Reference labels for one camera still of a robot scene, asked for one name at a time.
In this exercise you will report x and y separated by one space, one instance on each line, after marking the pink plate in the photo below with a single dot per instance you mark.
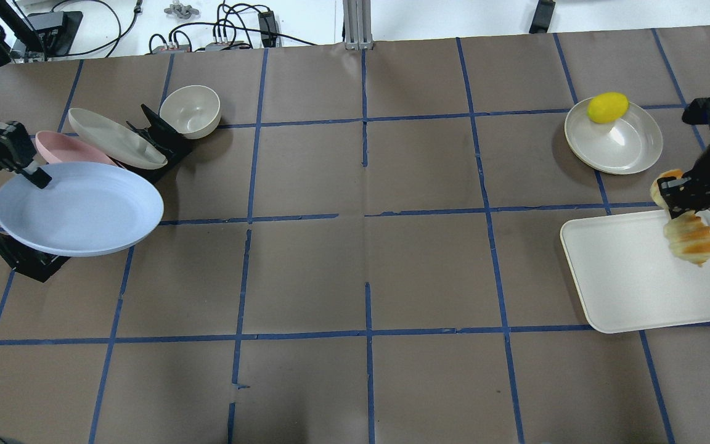
60 148

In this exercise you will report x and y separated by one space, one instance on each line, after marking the yellow lemon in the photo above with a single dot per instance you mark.
607 107

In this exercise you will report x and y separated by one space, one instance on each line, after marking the aluminium frame post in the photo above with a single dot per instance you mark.
357 25

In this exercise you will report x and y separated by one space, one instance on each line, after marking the light blue plate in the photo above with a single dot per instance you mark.
87 209

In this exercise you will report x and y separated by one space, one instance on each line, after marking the cream plate in rack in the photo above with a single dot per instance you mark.
115 140

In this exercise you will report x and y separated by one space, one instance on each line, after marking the white rectangular tray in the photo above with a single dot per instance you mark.
627 278

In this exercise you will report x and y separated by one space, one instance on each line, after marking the black dish rack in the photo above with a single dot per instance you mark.
41 266

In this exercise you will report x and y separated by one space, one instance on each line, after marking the cream round plate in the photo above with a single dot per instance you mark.
629 145

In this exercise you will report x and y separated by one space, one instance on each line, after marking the croissant bread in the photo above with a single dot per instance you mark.
688 238

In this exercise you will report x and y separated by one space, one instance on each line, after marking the cream bowl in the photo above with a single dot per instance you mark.
193 111

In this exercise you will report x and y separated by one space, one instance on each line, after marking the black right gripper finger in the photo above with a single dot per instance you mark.
676 212

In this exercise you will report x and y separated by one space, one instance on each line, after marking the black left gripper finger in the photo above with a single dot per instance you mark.
36 176

